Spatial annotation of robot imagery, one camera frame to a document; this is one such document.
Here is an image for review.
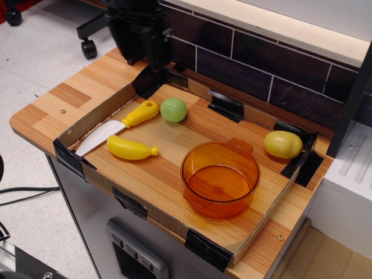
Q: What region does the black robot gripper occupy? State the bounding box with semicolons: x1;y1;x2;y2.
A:
105;1;172;71

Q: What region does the yellow white toy knife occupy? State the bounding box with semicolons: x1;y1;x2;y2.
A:
76;101;160;157

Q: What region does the orange transparent plastic pot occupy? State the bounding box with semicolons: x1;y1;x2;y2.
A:
180;138;261;219

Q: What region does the taped cardboard fence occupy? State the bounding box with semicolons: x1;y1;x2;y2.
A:
51;63;332;278

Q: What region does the black office chair base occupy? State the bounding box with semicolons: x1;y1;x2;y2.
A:
76;1;108;59

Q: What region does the green toy apple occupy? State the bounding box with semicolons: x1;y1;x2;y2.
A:
160;98;187;123

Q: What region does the yellow toy banana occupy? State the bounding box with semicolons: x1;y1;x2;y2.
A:
106;135;159;160

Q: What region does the black caster wheel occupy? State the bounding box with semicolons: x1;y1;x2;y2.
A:
5;7;22;26

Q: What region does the yellow-green toy potato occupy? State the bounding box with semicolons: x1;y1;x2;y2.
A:
263;130;303;159

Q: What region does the grey oven control panel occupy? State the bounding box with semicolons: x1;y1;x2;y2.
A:
106;220;170;279

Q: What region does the black vertical post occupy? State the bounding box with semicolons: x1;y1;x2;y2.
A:
127;55;145;66

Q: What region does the black floor cable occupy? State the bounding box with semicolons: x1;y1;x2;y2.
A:
0;185;60;207

